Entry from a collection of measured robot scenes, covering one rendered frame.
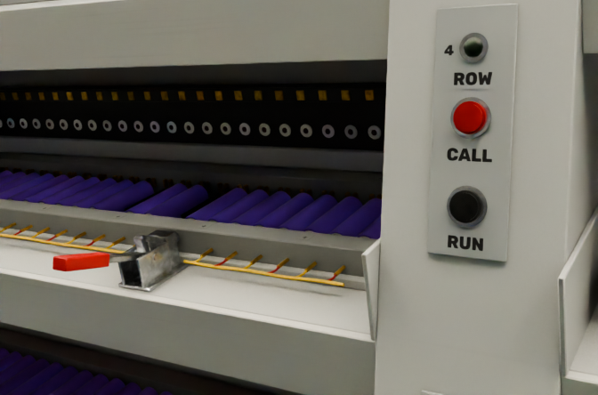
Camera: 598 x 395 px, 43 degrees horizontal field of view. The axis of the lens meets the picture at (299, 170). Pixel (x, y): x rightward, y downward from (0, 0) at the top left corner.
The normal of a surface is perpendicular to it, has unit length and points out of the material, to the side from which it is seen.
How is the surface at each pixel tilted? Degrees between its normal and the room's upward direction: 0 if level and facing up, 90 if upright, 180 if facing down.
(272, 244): 108
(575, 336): 90
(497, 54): 90
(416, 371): 90
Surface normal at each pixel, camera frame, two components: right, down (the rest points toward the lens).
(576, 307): 0.85, 0.05
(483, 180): -0.52, 0.01
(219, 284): -0.13, -0.94
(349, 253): -0.51, 0.33
